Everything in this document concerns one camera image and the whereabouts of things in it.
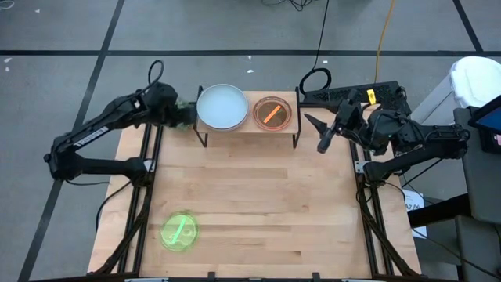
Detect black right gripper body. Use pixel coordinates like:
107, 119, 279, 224
332, 89, 383, 148

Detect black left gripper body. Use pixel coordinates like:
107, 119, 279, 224
145, 81, 185, 127

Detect pale grey plate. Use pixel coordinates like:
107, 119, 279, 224
196, 83, 251, 132

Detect orange transparent plate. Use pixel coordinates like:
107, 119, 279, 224
252, 96, 294, 132

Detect green transparent plate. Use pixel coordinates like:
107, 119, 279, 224
160, 211, 200, 252

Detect wooden shelf with black legs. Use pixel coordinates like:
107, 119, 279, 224
193, 85, 302, 149

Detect potted green plant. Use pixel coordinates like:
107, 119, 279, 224
170, 96, 196, 132

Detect white paper sheet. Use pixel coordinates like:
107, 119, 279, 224
401, 189, 428, 239

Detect black base beam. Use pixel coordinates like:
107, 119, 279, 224
406, 193, 470, 228

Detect white trash bin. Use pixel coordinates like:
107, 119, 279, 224
409, 56, 501, 150

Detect tablet screen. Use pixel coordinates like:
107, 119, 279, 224
467, 95, 501, 156

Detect grey cabinet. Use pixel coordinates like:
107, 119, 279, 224
453, 106, 501, 282

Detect black floor cable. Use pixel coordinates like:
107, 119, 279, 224
298, 0, 333, 96

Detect yellow cable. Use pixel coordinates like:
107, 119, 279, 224
373, 0, 397, 84

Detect tangled black cables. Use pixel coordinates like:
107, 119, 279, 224
261, 0, 315, 12

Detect black aluminium rig frame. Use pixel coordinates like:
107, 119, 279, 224
88, 88, 423, 282

